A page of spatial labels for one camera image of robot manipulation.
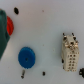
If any red plastic gear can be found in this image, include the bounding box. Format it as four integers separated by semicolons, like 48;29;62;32
7;16;14;35

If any beige multi-pin connector block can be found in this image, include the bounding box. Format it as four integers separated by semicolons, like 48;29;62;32
61;34;79;72

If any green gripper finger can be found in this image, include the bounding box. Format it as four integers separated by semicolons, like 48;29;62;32
0;10;10;59

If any blue plastic gear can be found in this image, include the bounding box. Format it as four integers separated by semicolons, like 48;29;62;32
18;47;35;69

